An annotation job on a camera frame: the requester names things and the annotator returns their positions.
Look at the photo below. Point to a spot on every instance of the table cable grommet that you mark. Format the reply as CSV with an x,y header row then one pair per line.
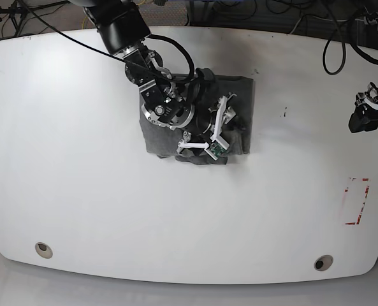
x,y
323,263
43,250

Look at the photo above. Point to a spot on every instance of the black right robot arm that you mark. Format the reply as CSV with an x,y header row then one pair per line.
x,y
189,103

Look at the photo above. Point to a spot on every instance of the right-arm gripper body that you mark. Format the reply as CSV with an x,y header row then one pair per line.
x,y
212,142

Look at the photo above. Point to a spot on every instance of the grey T-shirt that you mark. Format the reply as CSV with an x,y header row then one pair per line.
x,y
163,142

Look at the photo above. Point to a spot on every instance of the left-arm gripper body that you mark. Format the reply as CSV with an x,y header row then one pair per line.
x,y
369,98

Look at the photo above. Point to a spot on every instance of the red tape rectangle marking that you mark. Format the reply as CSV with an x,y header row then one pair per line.
x,y
353,202

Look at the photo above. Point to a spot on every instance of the right table cable grommet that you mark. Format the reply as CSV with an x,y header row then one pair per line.
x,y
323,263

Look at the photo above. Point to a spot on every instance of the left table cable grommet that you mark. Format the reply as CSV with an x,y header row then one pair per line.
x,y
43,250

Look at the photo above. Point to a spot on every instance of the black tripod stand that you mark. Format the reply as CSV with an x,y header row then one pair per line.
x,y
17,15

